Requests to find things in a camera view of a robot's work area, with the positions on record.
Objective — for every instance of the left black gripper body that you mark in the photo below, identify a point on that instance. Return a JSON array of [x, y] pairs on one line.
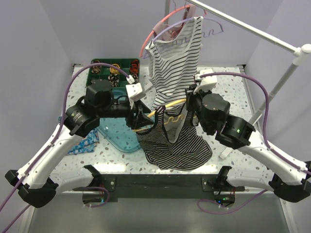
[[117, 108]]

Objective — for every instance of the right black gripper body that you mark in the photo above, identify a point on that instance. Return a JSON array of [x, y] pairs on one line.
[[194, 102]]

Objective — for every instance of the yellow plastic hanger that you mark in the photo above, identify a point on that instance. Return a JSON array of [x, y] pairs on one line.
[[167, 105]]

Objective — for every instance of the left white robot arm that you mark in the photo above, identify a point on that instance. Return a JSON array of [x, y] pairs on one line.
[[34, 181]]

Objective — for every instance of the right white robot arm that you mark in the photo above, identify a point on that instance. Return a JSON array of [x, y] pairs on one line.
[[289, 182]]

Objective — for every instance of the pink plastic hanger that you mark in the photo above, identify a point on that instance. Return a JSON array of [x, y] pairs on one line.
[[155, 29]]

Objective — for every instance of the purple plastic hanger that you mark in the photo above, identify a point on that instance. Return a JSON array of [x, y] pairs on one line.
[[169, 32]]

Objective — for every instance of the black beige patterned sock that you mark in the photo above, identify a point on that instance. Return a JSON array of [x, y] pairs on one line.
[[114, 80]]

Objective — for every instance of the brown patterned rolled sock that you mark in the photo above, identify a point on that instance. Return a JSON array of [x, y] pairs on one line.
[[96, 69]]

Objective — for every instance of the teal transparent plastic bin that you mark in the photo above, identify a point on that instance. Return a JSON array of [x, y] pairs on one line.
[[119, 134]]

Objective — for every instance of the yellow rolled sock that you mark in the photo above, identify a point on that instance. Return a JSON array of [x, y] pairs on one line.
[[114, 69]]

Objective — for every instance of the brown white patterned sock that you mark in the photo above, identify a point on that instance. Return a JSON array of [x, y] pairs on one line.
[[135, 77]]

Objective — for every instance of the red black rolled sock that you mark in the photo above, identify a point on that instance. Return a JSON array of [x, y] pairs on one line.
[[134, 66]]

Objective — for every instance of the blue floral folded cloth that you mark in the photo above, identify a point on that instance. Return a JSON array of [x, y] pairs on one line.
[[87, 145]]

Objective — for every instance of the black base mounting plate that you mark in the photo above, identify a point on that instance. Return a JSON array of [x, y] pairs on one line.
[[174, 186]]

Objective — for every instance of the white clothes rack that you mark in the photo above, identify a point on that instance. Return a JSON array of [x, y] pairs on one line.
[[300, 53]]

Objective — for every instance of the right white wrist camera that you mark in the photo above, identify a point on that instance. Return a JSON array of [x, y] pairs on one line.
[[205, 83]]

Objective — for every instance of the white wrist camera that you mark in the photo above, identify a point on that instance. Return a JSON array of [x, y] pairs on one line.
[[135, 91], [205, 83]]

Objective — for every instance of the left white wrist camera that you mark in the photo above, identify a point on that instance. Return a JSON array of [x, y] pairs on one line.
[[135, 91]]

